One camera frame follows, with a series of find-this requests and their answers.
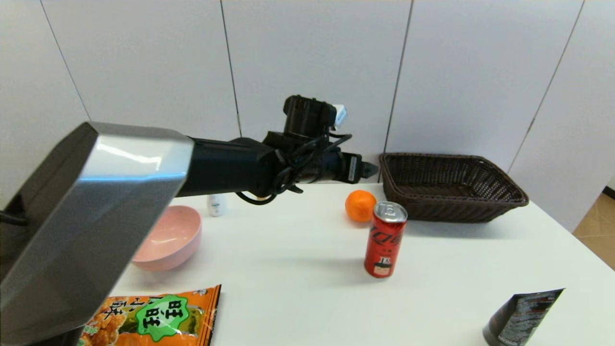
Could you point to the pink bowl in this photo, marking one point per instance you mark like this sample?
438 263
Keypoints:
173 240

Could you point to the dark brown wicker basket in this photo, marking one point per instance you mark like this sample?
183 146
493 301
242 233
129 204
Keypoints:
451 192

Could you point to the orange snack bag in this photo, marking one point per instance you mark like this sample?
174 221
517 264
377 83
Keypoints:
153 319

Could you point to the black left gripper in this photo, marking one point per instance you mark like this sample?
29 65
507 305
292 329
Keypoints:
341 167

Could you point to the black cosmetic tube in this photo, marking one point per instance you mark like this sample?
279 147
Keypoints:
521 319

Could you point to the small white bottle silver cap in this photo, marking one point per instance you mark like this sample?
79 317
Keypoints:
216 205

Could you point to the orange fruit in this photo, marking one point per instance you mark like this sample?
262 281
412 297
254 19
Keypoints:
359 206

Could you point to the red cola can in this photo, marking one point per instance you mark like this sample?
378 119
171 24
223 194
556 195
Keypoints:
384 245

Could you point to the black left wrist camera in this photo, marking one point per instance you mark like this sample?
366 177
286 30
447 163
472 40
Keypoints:
307 113

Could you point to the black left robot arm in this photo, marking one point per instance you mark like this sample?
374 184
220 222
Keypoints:
96 206

